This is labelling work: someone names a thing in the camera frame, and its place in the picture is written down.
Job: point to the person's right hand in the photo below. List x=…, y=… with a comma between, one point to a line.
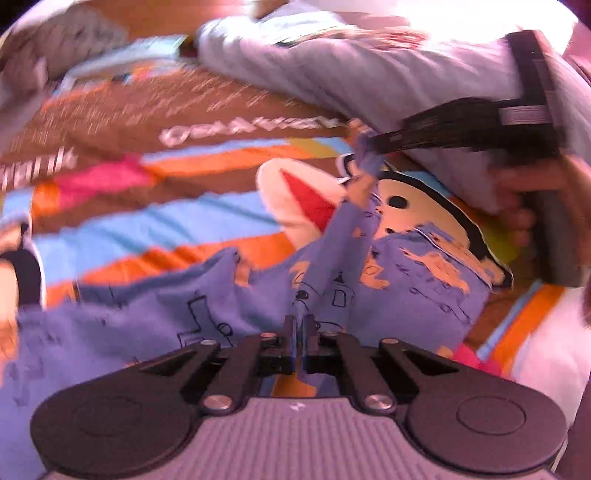
x=512, y=180

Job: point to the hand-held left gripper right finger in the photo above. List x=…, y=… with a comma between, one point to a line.
x=305, y=346

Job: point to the colourful striped printed blanket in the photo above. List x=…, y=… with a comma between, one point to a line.
x=161, y=194

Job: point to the light grey quilt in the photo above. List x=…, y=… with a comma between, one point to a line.
x=415, y=74

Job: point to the light blue pillow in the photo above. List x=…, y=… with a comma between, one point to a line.
x=129, y=57

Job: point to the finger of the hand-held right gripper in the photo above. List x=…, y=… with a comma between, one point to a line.
x=438, y=142
x=452, y=120

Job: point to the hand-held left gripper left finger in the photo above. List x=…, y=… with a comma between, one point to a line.
x=291, y=346

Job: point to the blue printed pants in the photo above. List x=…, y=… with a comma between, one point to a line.
x=392, y=286

